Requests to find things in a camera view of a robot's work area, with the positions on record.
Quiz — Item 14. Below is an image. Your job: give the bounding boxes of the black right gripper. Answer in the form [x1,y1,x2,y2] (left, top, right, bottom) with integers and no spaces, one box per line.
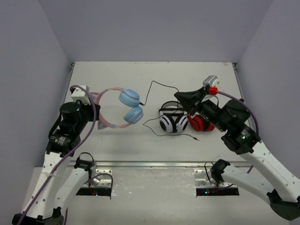
[173,87,227,132]

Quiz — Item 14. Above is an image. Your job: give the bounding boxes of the thin black audio cable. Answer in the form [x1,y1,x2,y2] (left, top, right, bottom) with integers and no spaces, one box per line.
[139,81,200,142]

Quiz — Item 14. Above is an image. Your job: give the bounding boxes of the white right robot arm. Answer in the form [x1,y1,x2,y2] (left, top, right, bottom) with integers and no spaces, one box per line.
[174,86,300,221]

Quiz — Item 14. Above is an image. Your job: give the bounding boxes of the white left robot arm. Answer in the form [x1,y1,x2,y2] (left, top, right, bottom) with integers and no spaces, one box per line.
[12,101,100,225]

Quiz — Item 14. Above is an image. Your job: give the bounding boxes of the red and black headphones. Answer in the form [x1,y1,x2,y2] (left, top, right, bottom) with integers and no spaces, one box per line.
[187,115,215,132]

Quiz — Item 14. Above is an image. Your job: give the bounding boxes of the white and black headphones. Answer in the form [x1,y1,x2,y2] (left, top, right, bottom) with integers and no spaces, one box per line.
[158,101,188,133]

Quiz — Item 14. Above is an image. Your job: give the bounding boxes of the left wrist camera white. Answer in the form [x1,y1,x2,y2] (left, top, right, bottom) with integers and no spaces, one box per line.
[70,86,90,105]

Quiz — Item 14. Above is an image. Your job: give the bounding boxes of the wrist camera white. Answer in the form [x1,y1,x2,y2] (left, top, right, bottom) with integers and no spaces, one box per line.
[202,75,219,96]
[70,86,90,105]

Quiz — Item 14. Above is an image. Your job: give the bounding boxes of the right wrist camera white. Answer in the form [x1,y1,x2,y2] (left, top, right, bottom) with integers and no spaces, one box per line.
[202,75,219,96]

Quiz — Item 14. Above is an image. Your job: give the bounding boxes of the metal table edge rail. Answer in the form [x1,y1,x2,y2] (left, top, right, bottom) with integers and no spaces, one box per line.
[67,160,253,168]

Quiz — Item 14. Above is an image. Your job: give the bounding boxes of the short black base cable left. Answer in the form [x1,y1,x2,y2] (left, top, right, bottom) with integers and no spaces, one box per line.
[77,152,97,183]

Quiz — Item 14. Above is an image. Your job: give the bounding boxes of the short black base cable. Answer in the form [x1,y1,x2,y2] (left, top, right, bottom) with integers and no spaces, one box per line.
[77,152,97,183]
[203,161,218,185]

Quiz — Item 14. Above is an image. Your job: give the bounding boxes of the short black base cable right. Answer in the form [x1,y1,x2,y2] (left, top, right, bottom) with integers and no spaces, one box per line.
[203,161,218,185]

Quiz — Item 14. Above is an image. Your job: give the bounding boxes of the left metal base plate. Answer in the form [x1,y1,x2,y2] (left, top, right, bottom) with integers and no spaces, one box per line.
[83,168,113,188]

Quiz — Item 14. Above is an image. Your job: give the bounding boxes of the metal base plate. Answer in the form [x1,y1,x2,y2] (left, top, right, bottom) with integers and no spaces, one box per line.
[83,168,113,188]
[194,169,237,188]

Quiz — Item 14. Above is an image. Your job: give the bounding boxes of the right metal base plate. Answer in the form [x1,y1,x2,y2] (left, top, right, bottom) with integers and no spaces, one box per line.
[194,169,237,188]

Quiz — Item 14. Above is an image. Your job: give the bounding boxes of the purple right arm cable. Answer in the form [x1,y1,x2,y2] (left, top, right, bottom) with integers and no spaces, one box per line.
[217,90,260,174]

